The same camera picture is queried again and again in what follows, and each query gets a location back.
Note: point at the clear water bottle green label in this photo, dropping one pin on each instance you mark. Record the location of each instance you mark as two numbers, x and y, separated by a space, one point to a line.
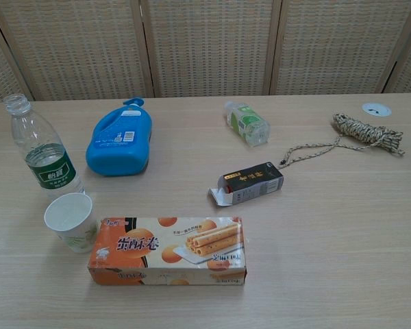
37 137

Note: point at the orange egg roll biscuit box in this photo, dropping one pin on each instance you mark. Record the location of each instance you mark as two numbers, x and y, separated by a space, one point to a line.
157 250

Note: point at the white round table grommet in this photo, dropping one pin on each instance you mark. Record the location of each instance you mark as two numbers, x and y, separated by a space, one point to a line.
376 109

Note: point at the small white paper cup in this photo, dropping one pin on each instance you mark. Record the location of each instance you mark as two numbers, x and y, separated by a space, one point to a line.
68 212

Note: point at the small clear bottle green label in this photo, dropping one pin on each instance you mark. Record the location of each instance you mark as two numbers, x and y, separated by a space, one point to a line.
246 123

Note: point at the blue detergent pump bottle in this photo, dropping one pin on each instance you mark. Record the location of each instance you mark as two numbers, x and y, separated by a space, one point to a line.
116 147

